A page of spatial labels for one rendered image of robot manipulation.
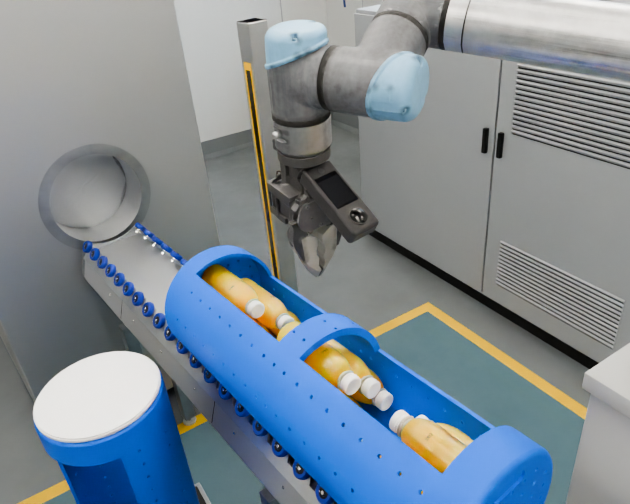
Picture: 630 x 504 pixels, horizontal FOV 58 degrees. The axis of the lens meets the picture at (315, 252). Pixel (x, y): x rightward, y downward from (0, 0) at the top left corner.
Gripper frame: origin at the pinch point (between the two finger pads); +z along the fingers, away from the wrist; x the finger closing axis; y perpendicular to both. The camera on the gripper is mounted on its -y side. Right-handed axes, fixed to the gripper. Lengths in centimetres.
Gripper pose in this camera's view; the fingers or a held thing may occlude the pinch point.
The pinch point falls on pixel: (320, 271)
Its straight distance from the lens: 85.9
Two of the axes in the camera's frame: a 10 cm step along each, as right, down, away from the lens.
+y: -5.7, -4.7, 6.7
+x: -8.2, 3.8, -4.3
